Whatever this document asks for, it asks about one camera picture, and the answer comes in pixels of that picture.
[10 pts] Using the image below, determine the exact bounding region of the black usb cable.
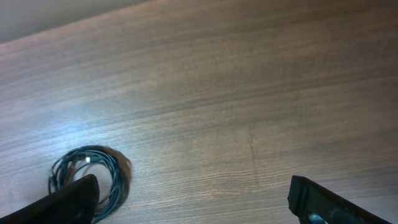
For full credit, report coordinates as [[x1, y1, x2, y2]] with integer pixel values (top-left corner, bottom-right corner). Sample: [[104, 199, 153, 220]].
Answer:
[[47, 144, 133, 224]]

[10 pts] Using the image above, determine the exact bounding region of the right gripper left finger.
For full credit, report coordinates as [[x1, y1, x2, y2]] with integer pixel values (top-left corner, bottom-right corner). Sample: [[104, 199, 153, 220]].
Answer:
[[1, 174, 100, 224]]

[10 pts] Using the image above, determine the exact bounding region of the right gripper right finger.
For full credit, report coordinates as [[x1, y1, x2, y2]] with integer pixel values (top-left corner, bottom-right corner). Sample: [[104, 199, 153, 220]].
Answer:
[[287, 175, 387, 224]]

